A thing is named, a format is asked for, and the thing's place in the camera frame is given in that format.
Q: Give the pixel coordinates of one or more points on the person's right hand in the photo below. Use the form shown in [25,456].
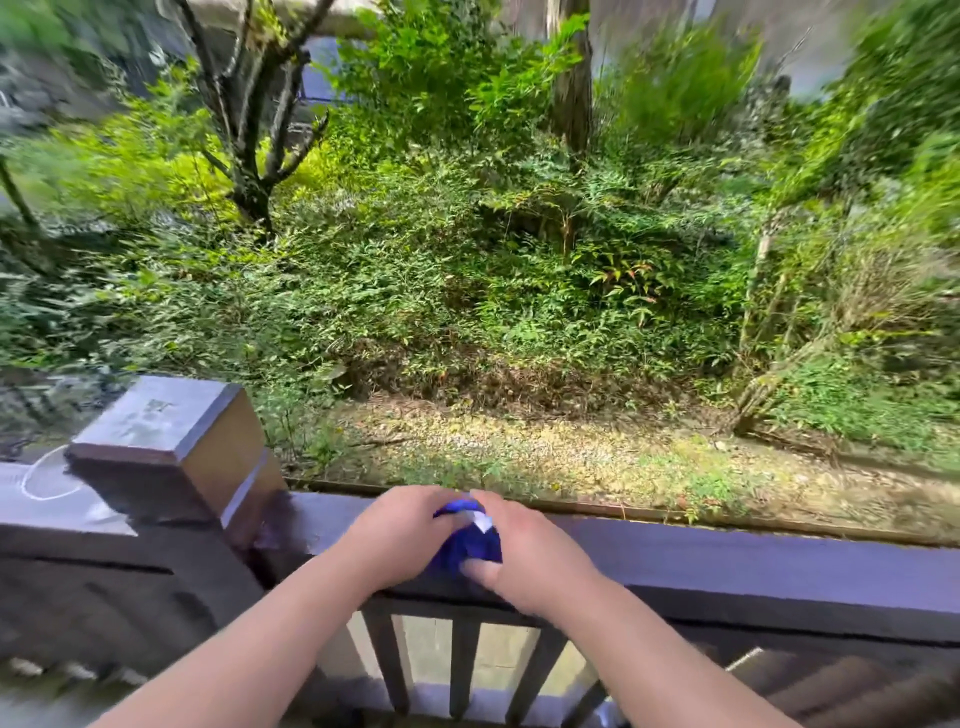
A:
[536,559]

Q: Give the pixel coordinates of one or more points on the person's left hand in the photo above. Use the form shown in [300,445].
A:
[394,536]

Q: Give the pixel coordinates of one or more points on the person's right thumb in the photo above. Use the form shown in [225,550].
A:
[480,570]

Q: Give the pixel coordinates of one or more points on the person's left fingers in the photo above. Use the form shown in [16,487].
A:
[446,500]

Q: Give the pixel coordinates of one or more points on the blue cleaning cloth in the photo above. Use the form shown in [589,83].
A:
[469,536]

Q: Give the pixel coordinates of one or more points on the person's right forearm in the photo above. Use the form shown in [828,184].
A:
[660,667]

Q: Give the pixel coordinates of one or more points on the person's left forearm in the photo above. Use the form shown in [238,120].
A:
[247,652]

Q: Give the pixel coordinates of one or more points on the dark wooden railing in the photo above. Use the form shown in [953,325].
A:
[675,577]

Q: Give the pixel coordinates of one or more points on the green bamboo shrub thicket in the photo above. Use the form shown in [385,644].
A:
[465,255]

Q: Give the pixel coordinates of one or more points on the bare dark branched tree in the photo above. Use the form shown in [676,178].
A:
[259,112]

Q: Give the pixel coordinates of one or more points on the tall brown tree trunk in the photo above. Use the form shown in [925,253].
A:
[571,75]

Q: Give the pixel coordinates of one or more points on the square wooden railing post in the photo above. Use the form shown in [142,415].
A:
[176,450]

